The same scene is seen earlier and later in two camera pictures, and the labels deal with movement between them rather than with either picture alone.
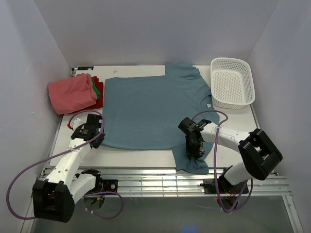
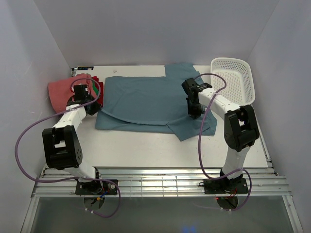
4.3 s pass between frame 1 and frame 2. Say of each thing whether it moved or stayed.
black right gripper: moved
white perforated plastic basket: stayed
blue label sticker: stayed
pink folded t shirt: stayed
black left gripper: moved
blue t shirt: moved
